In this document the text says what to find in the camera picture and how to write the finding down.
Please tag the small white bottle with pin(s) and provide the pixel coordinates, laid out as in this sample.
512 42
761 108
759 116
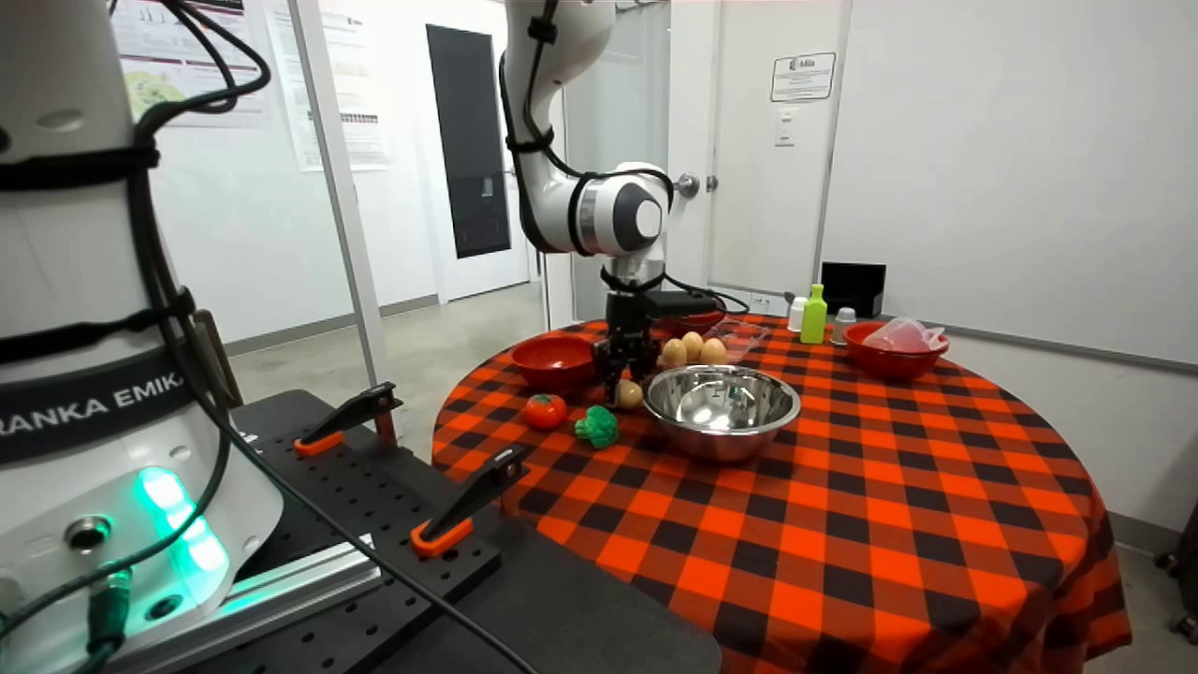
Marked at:
797 315

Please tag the clear pink plastic bag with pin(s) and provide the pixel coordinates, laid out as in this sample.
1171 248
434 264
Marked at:
902 334

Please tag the white door with dark window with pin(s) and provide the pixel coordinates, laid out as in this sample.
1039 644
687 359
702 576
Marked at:
470 281

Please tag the orange black plaid tablecloth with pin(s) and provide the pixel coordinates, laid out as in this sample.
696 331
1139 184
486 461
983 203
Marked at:
873 526

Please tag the small clear capped bottle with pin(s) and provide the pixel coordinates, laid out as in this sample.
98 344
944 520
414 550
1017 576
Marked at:
843 329

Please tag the white metal frame post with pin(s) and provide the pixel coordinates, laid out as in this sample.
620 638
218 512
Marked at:
339 188

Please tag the empty bright red bowl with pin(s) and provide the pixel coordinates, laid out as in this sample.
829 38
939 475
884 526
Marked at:
552 361

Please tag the silver metal bowl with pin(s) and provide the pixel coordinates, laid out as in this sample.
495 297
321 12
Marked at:
720 406

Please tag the black orange bar clamp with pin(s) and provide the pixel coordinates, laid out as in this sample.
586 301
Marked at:
470 501
358 414

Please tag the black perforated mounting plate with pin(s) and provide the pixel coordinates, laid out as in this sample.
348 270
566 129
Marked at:
363 501

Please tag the white printed door sign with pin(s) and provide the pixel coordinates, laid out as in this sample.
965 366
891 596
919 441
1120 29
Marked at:
802 77

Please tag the black wall holder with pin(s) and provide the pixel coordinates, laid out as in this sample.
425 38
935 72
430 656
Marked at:
857 286

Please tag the clear plastic egg tray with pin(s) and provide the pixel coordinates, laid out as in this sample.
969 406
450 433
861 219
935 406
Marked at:
746 337

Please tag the green toy broccoli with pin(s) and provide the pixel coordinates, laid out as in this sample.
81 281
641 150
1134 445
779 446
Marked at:
597 430

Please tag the red toy tomato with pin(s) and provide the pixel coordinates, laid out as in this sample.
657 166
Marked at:
545 414

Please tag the red bowl holding plastic bag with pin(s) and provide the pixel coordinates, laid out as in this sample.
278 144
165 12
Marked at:
892 366

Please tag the green plastic bottle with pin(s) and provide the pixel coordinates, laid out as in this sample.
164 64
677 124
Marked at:
813 321

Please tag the small white door notice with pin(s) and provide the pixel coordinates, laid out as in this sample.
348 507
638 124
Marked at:
783 134

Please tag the paper wall poster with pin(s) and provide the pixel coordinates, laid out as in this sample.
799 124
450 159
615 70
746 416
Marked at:
358 98

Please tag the silver aluminium rail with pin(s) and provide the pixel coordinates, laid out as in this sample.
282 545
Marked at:
303 581

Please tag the beige egg in clear tray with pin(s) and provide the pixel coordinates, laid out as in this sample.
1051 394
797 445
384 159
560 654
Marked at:
696 347
677 352
712 352

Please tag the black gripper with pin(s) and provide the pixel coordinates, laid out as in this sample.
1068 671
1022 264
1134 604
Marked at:
630 322

